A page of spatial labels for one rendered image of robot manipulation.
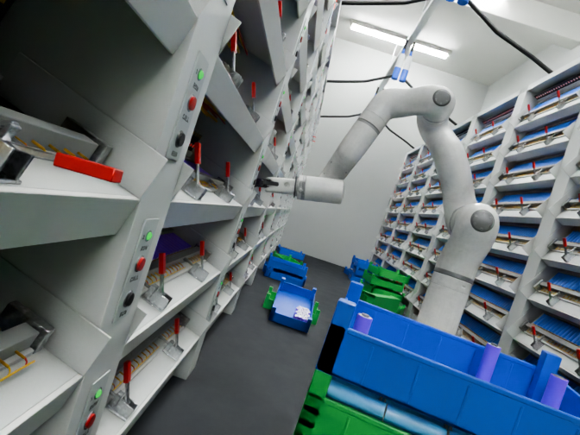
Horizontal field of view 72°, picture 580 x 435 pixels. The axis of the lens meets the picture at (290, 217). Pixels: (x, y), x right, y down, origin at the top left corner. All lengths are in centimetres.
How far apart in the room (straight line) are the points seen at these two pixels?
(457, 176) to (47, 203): 120
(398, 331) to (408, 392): 20
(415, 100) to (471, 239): 46
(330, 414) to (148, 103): 38
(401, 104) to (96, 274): 112
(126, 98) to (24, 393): 29
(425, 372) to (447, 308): 86
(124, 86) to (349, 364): 37
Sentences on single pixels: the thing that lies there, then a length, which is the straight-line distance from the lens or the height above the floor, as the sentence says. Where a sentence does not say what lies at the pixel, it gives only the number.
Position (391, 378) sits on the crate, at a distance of 46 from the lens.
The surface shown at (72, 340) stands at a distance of 49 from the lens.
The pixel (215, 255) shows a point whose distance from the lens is 114.
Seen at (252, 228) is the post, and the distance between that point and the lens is 182.
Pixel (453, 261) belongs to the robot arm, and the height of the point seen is 55.
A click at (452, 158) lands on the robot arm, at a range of 136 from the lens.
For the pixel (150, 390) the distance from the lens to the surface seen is 89.
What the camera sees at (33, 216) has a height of 50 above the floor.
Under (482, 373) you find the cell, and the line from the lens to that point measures 63.
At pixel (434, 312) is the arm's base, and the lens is 131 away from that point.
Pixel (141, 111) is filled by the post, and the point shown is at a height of 60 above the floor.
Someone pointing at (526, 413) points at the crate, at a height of 44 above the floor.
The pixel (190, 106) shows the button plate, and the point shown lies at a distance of 48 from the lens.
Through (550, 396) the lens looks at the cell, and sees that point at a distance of 59.
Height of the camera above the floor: 56
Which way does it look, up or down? 2 degrees down
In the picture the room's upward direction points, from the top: 18 degrees clockwise
